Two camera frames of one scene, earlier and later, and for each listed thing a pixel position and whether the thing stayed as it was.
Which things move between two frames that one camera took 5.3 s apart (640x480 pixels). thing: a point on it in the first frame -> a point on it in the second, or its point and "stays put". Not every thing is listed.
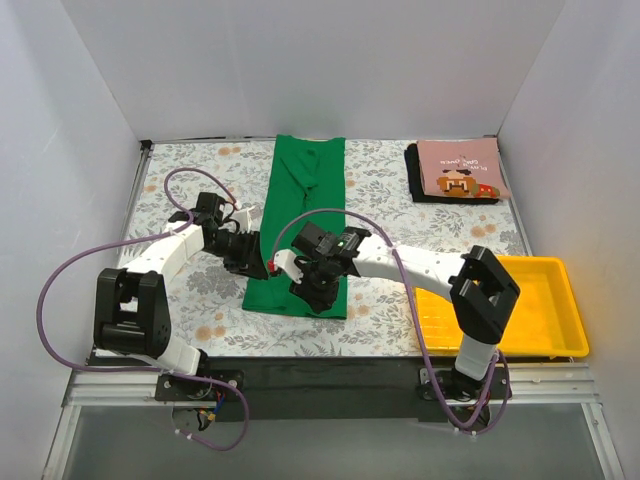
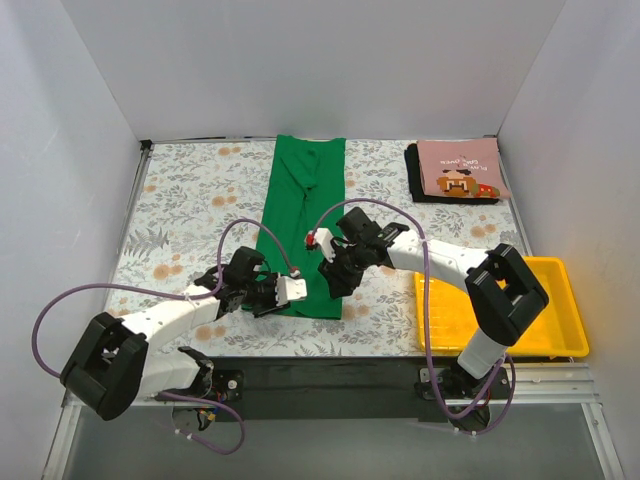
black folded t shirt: (417, 184) stays put
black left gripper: (248, 251) -> (267, 298)
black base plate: (330, 388) stays put
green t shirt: (307, 184) stays put
